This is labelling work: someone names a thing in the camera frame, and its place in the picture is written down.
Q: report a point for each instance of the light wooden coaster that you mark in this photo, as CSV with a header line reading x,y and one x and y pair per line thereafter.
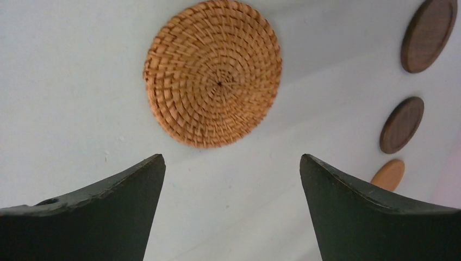
x,y
389,176

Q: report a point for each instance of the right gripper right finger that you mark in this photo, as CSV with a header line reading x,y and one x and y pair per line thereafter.
x,y
355,220

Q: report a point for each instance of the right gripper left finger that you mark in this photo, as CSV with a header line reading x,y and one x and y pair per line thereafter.
x,y
107,220

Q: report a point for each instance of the dark wooden coaster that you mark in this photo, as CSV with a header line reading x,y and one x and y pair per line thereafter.
x,y
427,34
401,125

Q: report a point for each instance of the woven rattan coaster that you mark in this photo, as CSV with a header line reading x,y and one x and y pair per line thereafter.
x,y
212,73

